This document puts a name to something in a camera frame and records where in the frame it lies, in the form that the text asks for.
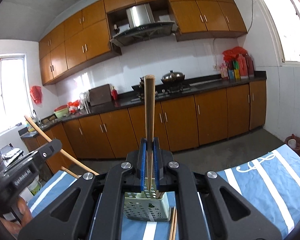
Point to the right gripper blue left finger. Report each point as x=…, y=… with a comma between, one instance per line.
x=142, y=163

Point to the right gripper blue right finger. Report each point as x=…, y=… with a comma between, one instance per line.
x=156, y=156

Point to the lower brown kitchen cabinets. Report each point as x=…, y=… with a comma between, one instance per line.
x=216, y=112

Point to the brown kitchen cabinets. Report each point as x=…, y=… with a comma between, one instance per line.
x=216, y=112
x=99, y=31

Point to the upper brown kitchen cabinets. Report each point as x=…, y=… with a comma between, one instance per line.
x=99, y=31

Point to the person left hand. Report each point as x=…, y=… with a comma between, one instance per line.
x=17, y=219

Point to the black countertop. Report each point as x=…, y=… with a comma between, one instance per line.
x=131, y=99

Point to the gas stove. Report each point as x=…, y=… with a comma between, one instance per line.
x=162, y=91

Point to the black wok with ladle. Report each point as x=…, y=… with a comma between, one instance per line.
x=145, y=87

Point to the red bottle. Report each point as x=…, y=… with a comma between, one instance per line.
x=114, y=93

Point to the brown cutting board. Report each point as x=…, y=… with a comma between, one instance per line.
x=100, y=95

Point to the green perforated utensil holder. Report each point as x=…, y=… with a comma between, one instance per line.
x=144, y=206

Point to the black lidded wok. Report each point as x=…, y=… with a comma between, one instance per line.
x=173, y=78

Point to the window left side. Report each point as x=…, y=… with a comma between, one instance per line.
x=14, y=97

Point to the green basin with red lid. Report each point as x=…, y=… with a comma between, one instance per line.
x=61, y=111

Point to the red bags and condiment bottles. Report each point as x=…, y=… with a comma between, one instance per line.
x=237, y=64

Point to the steel range hood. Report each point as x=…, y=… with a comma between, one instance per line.
x=141, y=22

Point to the blue white striped tablecloth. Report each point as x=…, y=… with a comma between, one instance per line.
x=270, y=182

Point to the red bucket on floor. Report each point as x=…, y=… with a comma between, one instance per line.
x=294, y=143

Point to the red plastic bag on wall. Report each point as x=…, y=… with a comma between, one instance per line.
x=36, y=94

